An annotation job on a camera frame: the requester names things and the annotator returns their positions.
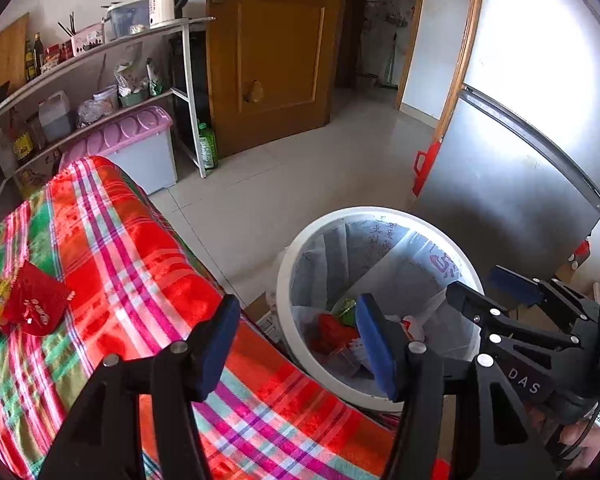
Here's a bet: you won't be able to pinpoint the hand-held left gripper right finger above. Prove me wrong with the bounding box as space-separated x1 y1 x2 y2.
356 293 547 480

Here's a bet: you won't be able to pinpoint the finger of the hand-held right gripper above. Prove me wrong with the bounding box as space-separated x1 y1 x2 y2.
489 265 600 334
445 280 585 357

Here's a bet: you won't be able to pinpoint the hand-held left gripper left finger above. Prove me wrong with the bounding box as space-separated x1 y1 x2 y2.
37 294 242 480

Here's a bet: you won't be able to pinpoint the red plastic bag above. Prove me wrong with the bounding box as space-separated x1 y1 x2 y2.
311 313 362 357

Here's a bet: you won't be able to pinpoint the white round trash bin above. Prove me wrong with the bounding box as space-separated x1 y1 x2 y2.
275 205 486 414

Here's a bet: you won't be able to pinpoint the person's right hand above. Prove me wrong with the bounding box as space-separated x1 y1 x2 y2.
527 402 600 477

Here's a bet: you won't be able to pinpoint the white crumpled wrapper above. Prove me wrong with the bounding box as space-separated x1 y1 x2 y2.
384 314 424 342

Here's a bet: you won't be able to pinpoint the small cardboard box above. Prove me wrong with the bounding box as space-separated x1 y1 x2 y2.
244 290 284 344

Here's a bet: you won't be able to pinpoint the plaid red green tablecloth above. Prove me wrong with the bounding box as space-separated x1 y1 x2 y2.
0 155 452 480

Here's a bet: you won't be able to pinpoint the grey refrigerator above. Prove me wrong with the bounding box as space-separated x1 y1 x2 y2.
414 0 600 283

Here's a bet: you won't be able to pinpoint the red foil wrapper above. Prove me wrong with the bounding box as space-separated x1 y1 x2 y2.
2 259 76 337

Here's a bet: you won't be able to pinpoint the green plastic bottle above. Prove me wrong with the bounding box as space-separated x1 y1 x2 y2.
197 120 220 170

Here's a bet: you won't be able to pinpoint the purple lidded storage box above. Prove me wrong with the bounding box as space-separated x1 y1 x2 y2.
59 105 179 197

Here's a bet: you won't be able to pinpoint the crumpled clear plastic bag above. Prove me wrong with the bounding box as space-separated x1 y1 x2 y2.
74 98 104 129

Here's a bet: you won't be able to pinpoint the white round container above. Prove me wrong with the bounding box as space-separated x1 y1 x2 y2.
92 84 120 114

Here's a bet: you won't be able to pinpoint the white plastic jug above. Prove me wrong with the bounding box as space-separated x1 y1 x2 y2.
38 90 74 144

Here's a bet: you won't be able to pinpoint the soy sauce bottle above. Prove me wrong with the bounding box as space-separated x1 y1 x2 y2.
9 110 35 164

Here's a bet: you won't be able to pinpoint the food packet bags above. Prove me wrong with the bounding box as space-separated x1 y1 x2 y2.
112 42 166 99

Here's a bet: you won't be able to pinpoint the wooden door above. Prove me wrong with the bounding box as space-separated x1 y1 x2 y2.
205 0 352 159

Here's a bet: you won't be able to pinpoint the grey metal shelf rack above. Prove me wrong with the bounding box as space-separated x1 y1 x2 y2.
0 16 217 233

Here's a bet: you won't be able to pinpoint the pink chopstick holder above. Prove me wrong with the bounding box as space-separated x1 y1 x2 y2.
70 22 106 56

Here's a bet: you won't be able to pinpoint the clear storage container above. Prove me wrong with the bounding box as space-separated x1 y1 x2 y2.
102 0 151 41

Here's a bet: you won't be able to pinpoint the yellow oil bottle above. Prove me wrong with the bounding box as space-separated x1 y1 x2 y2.
23 39 37 82

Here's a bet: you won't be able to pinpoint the dark sauce bottle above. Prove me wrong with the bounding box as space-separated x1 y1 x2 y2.
33 32 46 77

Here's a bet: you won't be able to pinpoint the dark chopsticks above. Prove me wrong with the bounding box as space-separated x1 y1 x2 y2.
57 12 79 39

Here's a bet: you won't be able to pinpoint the wooden cutting board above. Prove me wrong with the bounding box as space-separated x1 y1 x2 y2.
0 12 31 97

